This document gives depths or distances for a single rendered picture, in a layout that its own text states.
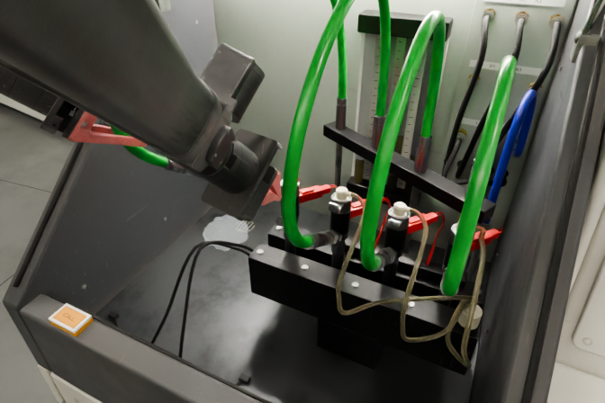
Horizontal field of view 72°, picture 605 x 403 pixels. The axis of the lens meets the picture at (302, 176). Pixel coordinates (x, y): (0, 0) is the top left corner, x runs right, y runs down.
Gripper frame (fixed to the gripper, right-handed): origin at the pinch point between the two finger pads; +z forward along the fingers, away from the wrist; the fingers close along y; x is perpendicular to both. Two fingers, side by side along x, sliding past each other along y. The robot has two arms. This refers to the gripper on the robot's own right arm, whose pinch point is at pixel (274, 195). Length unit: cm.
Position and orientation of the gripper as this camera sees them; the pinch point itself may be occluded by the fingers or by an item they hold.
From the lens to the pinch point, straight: 57.8
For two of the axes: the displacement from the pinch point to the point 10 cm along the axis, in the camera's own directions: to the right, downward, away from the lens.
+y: 4.5, -8.8, 1.5
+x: -7.9, -3.1, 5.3
